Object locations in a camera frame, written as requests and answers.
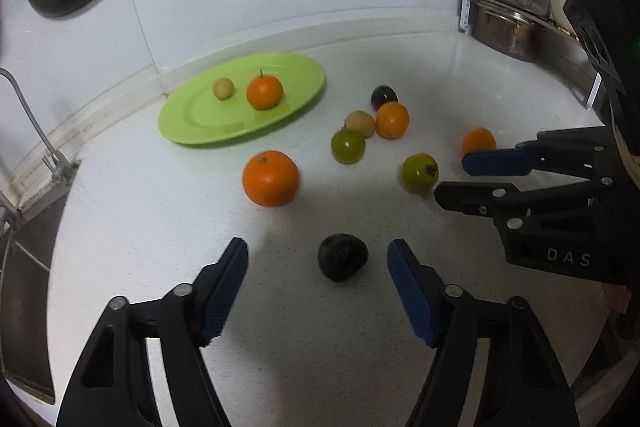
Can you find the small orange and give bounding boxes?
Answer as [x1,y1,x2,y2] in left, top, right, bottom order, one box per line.
[460,127,497,156]
[375,102,410,140]

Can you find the dark plum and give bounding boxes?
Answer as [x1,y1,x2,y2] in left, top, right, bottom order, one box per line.
[370,86,398,112]
[318,233,369,283]

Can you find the large orange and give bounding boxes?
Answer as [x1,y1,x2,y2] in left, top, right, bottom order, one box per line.
[242,150,300,207]

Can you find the orange with stem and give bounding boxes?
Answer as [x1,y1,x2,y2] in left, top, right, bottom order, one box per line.
[245,70,284,110]

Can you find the steel kitchen sink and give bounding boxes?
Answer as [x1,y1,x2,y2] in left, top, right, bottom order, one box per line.
[1,186,70,404]

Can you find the white dish rack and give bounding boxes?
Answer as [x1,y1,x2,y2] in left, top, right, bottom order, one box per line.
[459,0,601,108]

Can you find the steel cooking pot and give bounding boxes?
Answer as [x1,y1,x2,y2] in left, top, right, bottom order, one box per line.
[470,0,544,63]

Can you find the slim gooseneck faucet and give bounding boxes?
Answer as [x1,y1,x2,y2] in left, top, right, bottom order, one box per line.
[0,68,78,185]

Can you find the green plate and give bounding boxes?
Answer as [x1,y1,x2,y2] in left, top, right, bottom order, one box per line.
[157,53,326,145]

